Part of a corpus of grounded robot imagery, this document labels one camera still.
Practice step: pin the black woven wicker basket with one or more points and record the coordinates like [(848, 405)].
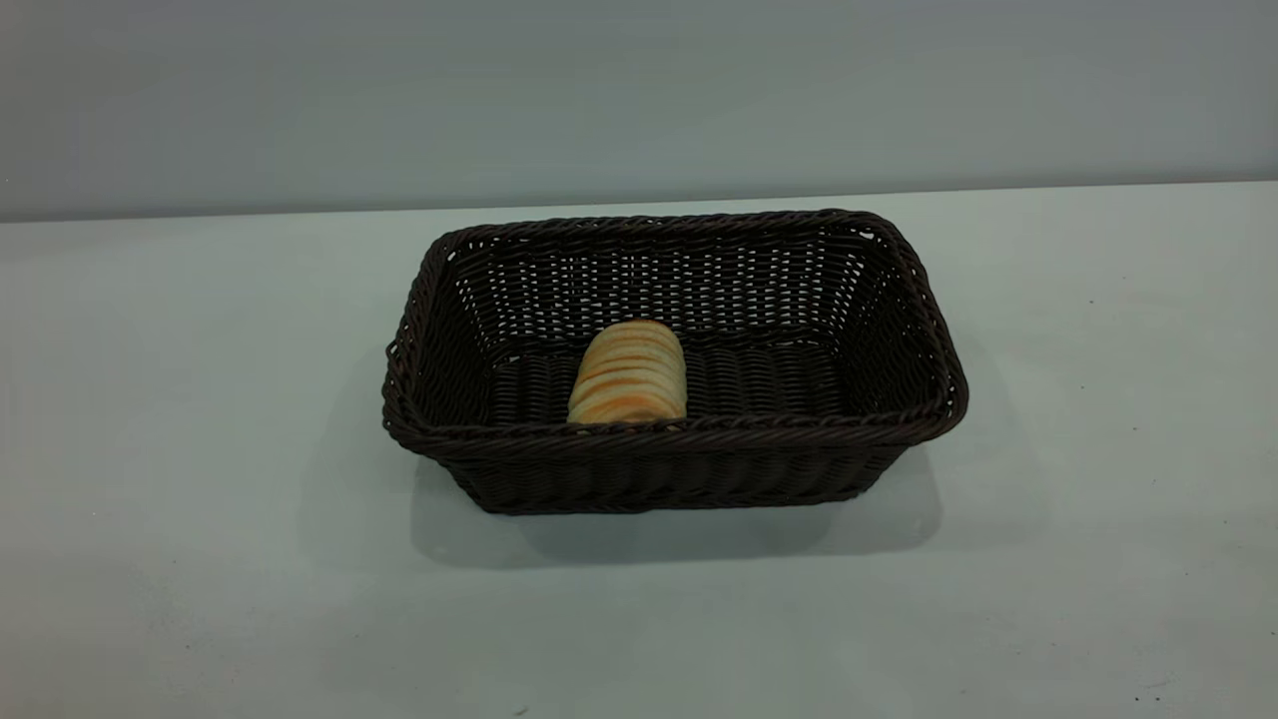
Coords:
[(689, 469)]

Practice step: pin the ridged golden bread roll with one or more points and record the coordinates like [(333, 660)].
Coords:
[(629, 374)]

